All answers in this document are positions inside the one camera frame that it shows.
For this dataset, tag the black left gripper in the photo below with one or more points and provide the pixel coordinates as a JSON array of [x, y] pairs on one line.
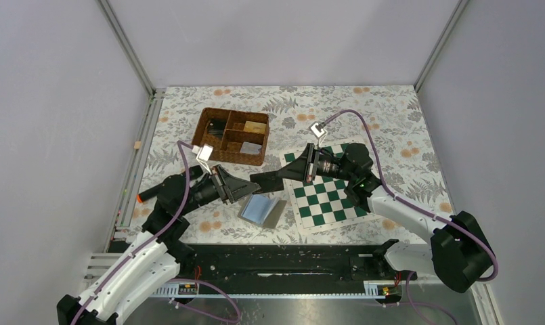
[[236, 188]]

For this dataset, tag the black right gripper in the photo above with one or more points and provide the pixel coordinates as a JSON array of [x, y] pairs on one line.
[[300, 168]]

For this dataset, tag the silver metal card holder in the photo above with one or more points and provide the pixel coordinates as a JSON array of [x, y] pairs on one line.
[[261, 210]]

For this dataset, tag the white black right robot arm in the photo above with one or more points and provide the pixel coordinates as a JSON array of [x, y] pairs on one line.
[[455, 249]]

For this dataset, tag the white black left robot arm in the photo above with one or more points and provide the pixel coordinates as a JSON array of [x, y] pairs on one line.
[[157, 255]]

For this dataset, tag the silver cards in basket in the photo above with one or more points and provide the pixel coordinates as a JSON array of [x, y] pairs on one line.
[[250, 148]]

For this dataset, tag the gold cards in basket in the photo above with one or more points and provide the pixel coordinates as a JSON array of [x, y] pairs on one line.
[[255, 127]]

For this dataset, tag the black cards in basket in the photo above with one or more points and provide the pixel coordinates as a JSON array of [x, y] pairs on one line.
[[216, 127]]

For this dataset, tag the floral patterned table mat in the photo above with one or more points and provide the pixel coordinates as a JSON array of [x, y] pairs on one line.
[[388, 116]]

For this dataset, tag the green white chessboard mat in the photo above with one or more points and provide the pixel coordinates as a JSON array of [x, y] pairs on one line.
[[328, 203]]

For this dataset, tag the brown woven divided basket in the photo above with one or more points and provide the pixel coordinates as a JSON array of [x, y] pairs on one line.
[[227, 149]]

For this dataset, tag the black microphone orange tip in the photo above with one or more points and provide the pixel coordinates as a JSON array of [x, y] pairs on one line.
[[172, 180]]

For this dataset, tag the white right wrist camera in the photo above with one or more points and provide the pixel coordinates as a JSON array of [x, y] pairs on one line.
[[319, 131]]

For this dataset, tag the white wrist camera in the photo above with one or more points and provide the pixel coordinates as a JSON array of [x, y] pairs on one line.
[[319, 131], [203, 154]]

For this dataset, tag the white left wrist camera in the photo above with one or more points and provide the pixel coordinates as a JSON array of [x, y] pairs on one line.
[[203, 154]]

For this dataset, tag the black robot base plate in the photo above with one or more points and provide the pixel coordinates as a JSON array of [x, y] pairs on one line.
[[276, 270]]

